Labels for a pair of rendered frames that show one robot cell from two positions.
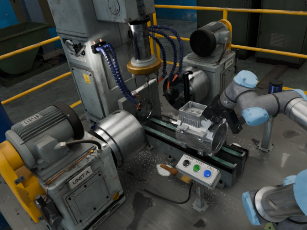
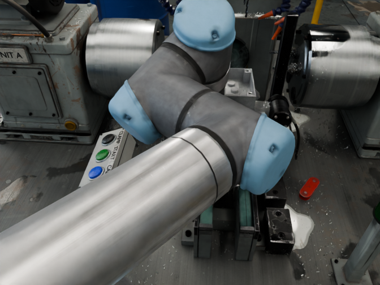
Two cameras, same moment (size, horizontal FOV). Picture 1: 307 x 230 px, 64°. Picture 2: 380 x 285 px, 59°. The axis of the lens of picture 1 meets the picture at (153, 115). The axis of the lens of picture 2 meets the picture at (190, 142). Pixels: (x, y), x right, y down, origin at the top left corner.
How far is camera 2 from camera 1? 0.85 m
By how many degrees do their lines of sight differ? 38
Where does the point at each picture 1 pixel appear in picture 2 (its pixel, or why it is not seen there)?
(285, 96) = (211, 114)
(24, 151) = not seen: outside the picture
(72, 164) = (12, 33)
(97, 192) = (35, 95)
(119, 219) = (59, 155)
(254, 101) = (145, 73)
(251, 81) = (188, 25)
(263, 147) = (344, 271)
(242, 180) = (221, 268)
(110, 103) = not seen: hidden behind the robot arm
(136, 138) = (130, 68)
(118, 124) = (120, 32)
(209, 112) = not seen: hidden behind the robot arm
